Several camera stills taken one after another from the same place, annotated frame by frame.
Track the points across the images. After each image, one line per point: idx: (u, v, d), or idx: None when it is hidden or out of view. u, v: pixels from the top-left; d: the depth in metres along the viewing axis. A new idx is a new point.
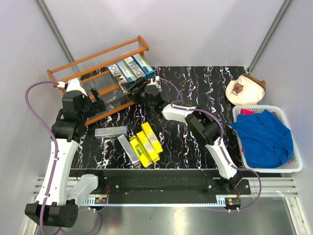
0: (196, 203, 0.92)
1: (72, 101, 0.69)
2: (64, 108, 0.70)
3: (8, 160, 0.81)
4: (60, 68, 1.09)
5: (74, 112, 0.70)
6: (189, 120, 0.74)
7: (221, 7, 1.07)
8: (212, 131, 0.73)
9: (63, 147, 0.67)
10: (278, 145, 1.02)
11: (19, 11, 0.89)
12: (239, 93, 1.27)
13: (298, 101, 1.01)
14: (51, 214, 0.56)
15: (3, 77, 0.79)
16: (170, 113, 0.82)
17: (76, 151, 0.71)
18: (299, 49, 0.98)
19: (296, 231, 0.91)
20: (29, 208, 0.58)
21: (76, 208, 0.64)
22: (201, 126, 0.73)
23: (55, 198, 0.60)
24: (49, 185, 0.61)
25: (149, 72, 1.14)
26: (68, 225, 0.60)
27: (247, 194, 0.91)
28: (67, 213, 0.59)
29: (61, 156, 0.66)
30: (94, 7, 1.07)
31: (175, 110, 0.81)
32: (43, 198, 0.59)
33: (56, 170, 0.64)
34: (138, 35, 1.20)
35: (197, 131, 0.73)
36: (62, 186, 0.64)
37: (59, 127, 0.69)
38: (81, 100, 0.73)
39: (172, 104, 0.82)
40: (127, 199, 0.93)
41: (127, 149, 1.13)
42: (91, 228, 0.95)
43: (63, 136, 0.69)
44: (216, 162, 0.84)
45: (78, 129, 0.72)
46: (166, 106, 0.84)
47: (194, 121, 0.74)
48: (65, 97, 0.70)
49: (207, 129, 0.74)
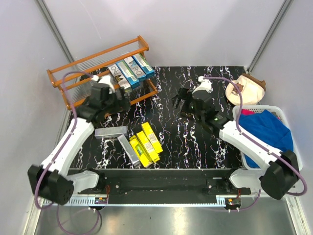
0: (197, 203, 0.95)
1: (100, 91, 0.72)
2: (92, 96, 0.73)
3: (8, 160, 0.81)
4: (60, 68, 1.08)
5: (99, 101, 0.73)
6: (273, 172, 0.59)
7: (221, 7, 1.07)
8: (289, 187, 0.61)
9: (81, 126, 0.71)
10: (278, 146, 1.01)
11: (19, 11, 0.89)
12: (239, 93, 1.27)
13: (298, 101, 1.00)
14: (49, 180, 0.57)
15: (3, 77, 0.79)
16: (236, 141, 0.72)
17: (90, 134, 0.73)
18: (299, 49, 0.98)
19: (296, 231, 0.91)
20: (32, 169, 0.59)
21: (71, 190, 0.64)
22: (283, 182, 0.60)
23: (58, 167, 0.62)
24: (56, 153, 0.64)
25: (149, 72, 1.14)
26: (60, 201, 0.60)
27: (247, 194, 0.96)
28: (63, 189, 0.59)
29: (77, 133, 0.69)
30: (94, 7, 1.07)
31: (243, 139, 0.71)
32: (48, 163, 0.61)
33: (68, 143, 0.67)
34: (138, 35, 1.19)
35: (276, 187, 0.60)
36: (68, 160, 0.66)
37: (82, 110, 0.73)
38: (107, 93, 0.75)
39: (242, 131, 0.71)
40: (127, 199, 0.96)
41: (127, 149, 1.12)
42: (91, 227, 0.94)
43: (82, 117, 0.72)
44: (244, 176, 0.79)
45: (98, 116, 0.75)
46: (227, 125, 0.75)
47: (279, 176, 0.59)
48: (95, 85, 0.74)
49: (287, 184, 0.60)
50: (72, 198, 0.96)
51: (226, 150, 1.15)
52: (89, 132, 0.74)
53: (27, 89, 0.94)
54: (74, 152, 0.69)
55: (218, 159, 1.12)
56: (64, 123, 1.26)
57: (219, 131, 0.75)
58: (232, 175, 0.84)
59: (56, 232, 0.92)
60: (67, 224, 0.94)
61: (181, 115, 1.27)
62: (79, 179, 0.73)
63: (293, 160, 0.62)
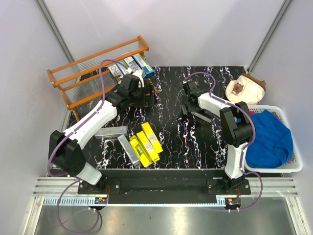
0: (196, 203, 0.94)
1: (130, 80, 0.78)
2: (121, 84, 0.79)
3: (8, 161, 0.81)
4: (60, 68, 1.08)
5: (127, 89, 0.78)
6: (223, 112, 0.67)
7: (221, 7, 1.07)
8: (243, 133, 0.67)
9: (107, 108, 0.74)
10: (278, 146, 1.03)
11: (19, 11, 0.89)
12: (239, 93, 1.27)
13: (298, 101, 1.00)
14: (67, 147, 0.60)
15: (3, 77, 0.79)
16: (206, 102, 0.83)
17: (111, 118, 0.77)
18: (299, 49, 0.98)
19: (296, 231, 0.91)
20: (55, 133, 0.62)
21: (82, 164, 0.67)
22: (234, 124, 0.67)
23: (78, 137, 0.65)
24: (79, 126, 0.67)
25: (149, 72, 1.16)
26: (70, 172, 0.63)
27: (247, 194, 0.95)
28: (76, 160, 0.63)
29: (101, 113, 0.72)
30: (94, 7, 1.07)
31: (212, 100, 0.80)
32: (70, 132, 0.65)
33: (92, 119, 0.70)
34: (138, 35, 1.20)
35: (228, 128, 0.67)
36: (88, 134, 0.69)
37: (110, 96, 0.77)
38: (136, 84, 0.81)
39: (211, 94, 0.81)
40: (128, 199, 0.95)
41: (127, 149, 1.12)
42: (91, 226, 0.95)
43: (109, 102, 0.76)
44: (229, 161, 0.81)
45: (123, 104, 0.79)
46: (202, 95, 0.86)
47: (227, 115, 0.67)
48: (127, 76, 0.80)
49: (239, 129, 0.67)
50: (73, 198, 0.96)
51: (226, 150, 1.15)
52: (112, 116, 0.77)
53: (27, 90, 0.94)
54: (95, 130, 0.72)
55: (218, 159, 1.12)
56: (64, 123, 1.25)
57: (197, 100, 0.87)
58: (225, 166, 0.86)
59: (57, 232, 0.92)
60: (68, 223, 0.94)
61: (181, 115, 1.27)
62: (85, 166, 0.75)
63: (245, 108, 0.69)
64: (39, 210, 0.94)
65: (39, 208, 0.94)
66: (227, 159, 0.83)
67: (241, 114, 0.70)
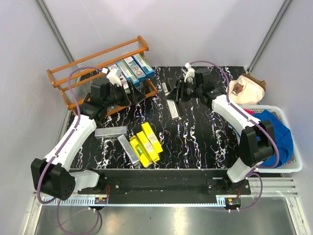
0: (196, 203, 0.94)
1: (100, 87, 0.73)
2: (92, 94, 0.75)
3: (8, 160, 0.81)
4: (60, 68, 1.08)
5: (99, 98, 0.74)
6: (246, 133, 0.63)
7: (221, 7, 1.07)
8: (262, 154, 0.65)
9: (84, 122, 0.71)
10: (278, 146, 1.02)
11: (19, 10, 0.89)
12: (239, 94, 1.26)
13: (298, 101, 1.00)
14: (52, 173, 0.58)
15: (3, 77, 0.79)
16: (223, 109, 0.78)
17: (92, 131, 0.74)
18: (299, 48, 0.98)
19: (296, 231, 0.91)
20: (36, 162, 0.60)
21: (73, 184, 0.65)
22: (255, 146, 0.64)
23: (61, 161, 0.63)
24: (60, 148, 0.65)
25: (149, 72, 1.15)
26: (61, 197, 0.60)
27: (247, 194, 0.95)
28: (65, 183, 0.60)
29: (79, 129, 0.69)
30: (94, 7, 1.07)
31: (230, 107, 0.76)
32: (51, 157, 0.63)
33: (71, 138, 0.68)
34: (138, 35, 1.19)
35: (248, 150, 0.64)
36: (71, 154, 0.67)
37: (85, 107, 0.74)
38: (107, 89, 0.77)
39: (230, 101, 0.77)
40: (128, 199, 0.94)
41: (127, 149, 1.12)
42: (91, 227, 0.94)
43: (86, 114, 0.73)
44: (234, 165, 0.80)
45: (101, 113, 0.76)
46: (219, 97, 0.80)
47: (252, 138, 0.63)
48: (94, 83, 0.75)
49: (258, 150, 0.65)
50: (72, 198, 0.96)
51: (226, 150, 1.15)
52: (92, 129, 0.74)
53: (27, 90, 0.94)
54: (78, 148, 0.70)
55: (218, 159, 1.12)
56: (64, 123, 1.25)
57: (212, 102, 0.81)
58: (229, 169, 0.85)
59: (56, 232, 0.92)
60: (68, 223, 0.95)
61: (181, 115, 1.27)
62: (80, 177, 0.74)
63: (269, 129, 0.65)
64: (40, 210, 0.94)
65: (39, 208, 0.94)
66: (234, 164, 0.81)
67: (263, 134, 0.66)
